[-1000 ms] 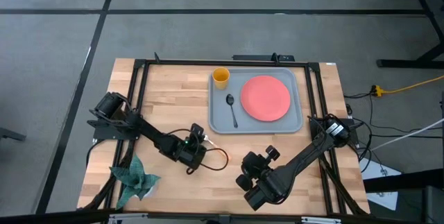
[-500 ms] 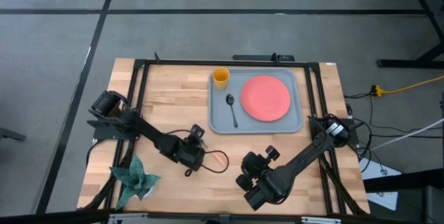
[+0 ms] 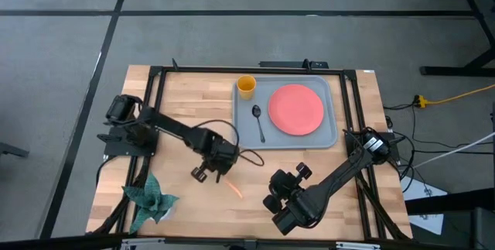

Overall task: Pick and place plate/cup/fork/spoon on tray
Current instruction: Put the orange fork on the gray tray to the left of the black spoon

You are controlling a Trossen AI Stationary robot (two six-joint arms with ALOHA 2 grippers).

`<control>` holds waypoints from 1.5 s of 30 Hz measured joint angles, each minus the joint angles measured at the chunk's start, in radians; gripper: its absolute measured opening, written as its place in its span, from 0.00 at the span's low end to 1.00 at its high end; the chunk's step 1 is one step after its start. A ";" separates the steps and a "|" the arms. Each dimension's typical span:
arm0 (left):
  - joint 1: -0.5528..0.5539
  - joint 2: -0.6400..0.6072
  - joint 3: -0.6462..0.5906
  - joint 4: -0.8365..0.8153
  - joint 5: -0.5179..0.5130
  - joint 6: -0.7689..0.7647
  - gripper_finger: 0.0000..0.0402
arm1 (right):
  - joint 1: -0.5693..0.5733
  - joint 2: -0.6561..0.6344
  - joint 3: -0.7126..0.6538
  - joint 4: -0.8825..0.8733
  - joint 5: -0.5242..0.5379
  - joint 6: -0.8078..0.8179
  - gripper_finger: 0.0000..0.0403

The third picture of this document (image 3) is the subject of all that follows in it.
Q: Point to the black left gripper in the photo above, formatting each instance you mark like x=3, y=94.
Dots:
x=220, y=155

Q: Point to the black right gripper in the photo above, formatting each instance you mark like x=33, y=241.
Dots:
x=287, y=188

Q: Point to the black spoon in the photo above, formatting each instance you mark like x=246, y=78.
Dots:
x=257, y=111

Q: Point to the coral round plate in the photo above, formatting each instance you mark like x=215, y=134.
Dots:
x=295, y=109

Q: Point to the yellow plastic cup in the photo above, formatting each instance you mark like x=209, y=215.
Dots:
x=246, y=86

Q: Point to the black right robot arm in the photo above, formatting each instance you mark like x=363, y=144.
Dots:
x=336, y=180

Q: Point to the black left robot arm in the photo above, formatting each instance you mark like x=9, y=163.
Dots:
x=174, y=128

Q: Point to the grey plastic tray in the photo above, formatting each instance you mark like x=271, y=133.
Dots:
x=247, y=134

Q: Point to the white round plant pot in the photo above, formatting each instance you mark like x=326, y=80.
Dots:
x=168, y=214

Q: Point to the teal crumpled cloth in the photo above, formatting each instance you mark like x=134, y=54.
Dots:
x=151, y=201

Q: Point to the black bar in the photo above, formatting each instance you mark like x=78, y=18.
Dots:
x=294, y=64

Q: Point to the white paper sheet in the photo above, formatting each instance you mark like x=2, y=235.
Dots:
x=425, y=199

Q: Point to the black stand foot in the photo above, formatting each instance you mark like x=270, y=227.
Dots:
x=13, y=150

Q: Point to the black stand legs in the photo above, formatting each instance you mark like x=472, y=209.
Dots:
x=479, y=56

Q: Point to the silver aluminium rail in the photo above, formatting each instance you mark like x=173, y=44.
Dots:
x=357, y=246
x=143, y=242

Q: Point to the black aluminium table frame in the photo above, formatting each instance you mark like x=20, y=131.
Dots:
x=251, y=69

